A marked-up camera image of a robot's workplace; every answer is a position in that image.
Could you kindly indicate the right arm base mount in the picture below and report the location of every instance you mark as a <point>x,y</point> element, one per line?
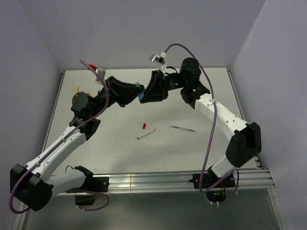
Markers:
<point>218,193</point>

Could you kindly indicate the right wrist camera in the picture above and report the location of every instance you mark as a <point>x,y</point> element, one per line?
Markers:
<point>160,61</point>

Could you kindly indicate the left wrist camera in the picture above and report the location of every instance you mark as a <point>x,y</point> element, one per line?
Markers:
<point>100,73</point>

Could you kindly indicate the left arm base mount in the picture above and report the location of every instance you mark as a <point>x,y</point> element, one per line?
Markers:
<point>87,195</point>

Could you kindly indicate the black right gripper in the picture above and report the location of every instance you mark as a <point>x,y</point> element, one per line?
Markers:
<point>158,87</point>

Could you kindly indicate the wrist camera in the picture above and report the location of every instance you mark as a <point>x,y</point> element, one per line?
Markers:
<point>160,61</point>
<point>100,73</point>

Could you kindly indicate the blue highlighter pen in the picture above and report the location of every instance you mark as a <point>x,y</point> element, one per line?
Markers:
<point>141,95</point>

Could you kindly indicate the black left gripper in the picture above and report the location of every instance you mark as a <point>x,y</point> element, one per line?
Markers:
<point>123,93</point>

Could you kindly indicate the aluminium rail frame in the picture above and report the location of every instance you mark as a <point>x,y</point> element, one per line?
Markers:
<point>146,194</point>

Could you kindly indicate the purple ballpoint pen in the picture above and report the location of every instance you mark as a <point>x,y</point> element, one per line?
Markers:
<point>183,128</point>

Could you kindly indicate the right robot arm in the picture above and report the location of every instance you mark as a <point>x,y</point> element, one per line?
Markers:
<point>244,138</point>

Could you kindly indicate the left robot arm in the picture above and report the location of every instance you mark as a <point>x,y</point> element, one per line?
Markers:
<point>34,183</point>

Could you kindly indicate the white pen with red tip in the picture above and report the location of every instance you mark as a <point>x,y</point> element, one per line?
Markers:
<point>144,135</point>

